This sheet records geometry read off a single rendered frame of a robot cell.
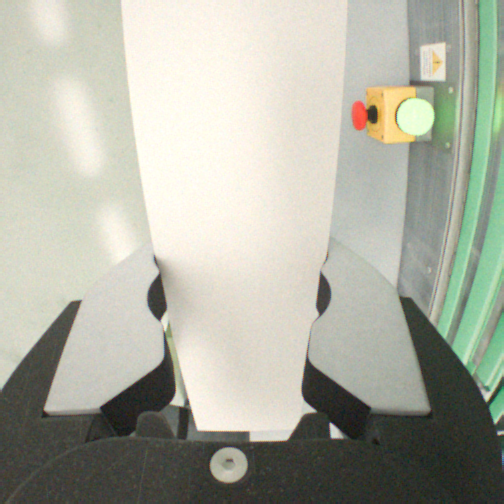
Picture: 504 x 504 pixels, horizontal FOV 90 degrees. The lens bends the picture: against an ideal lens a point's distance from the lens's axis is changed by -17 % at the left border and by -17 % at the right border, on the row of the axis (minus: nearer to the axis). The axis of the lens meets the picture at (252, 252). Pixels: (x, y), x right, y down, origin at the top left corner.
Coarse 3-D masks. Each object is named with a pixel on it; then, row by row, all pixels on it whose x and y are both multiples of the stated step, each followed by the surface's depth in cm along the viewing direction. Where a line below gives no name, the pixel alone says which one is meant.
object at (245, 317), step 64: (128, 0) 6; (192, 0) 7; (256, 0) 7; (320, 0) 7; (128, 64) 7; (192, 64) 7; (256, 64) 7; (320, 64) 7; (192, 128) 8; (256, 128) 8; (320, 128) 8; (192, 192) 9; (256, 192) 9; (320, 192) 9; (192, 256) 11; (256, 256) 11; (320, 256) 11; (192, 320) 12; (256, 320) 12; (192, 384) 14; (256, 384) 14
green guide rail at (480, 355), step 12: (492, 300) 39; (492, 312) 39; (492, 324) 39; (480, 336) 42; (492, 336) 39; (480, 348) 42; (492, 348) 39; (480, 360) 42; (492, 360) 39; (480, 372) 42; (492, 372) 39
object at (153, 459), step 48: (144, 432) 5; (48, 480) 4; (96, 480) 4; (144, 480) 4; (192, 480) 4; (240, 480) 4; (288, 480) 4; (336, 480) 4; (384, 480) 4; (432, 480) 4
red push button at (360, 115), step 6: (354, 102) 36; (360, 102) 35; (354, 108) 36; (360, 108) 35; (354, 114) 37; (360, 114) 35; (366, 114) 35; (372, 114) 36; (354, 120) 37; (360, 120) 36; (366, 120) 36; (354, 126) 38; (360, 126) 37
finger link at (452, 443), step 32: (416, 320) 7; (416, 352) 6; (448, 352) 6; (448, 384) 6; (384, 416) 5; (416, 416) 5; (448, 416) 5; (480, 416) 5; (416, 448) 5; (448, 448) 4; (480, 448) 4; (448, 480) 4; (480, 480) 4
